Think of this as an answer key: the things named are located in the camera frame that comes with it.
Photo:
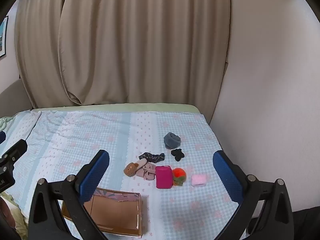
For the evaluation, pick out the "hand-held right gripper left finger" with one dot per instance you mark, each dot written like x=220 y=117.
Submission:
x=96 y=172

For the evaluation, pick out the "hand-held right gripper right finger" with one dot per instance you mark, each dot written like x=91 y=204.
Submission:
x=225 y=175

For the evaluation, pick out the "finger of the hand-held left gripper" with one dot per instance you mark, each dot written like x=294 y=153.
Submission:
x=17 y=148

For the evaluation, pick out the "pink fluffy pouch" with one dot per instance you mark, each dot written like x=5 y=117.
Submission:
x=198 y=180

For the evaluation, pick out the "cardboard box with pink lining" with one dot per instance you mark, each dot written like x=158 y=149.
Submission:
x=117 y=210

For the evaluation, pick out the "orange pompom plush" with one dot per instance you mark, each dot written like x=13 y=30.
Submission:
x=179 y=175

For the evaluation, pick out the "pale pink printed cloth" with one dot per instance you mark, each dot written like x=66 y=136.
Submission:
x=147 y=171

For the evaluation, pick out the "black sock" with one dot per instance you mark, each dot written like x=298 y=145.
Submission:
x=178 y=154

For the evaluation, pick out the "magenta pouch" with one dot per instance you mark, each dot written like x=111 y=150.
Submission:
x=163 y=177

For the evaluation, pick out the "dark blue object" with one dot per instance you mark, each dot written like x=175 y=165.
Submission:
x=2 y=137

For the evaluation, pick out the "blue checked floral blanket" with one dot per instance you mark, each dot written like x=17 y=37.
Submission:
x=100 y=135

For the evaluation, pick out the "grey-blue rolled cloth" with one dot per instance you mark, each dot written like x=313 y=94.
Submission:
x=172 y=140

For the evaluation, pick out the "light green bed sheet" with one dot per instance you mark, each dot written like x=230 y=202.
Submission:
x=112 y=107

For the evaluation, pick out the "dark cloth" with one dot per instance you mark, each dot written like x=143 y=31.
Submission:
x=307 y=222

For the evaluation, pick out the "beige curtain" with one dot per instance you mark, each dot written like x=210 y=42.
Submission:
x=125 y=42

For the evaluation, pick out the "framed wall picture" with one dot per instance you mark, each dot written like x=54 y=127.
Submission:
x=3 y=37

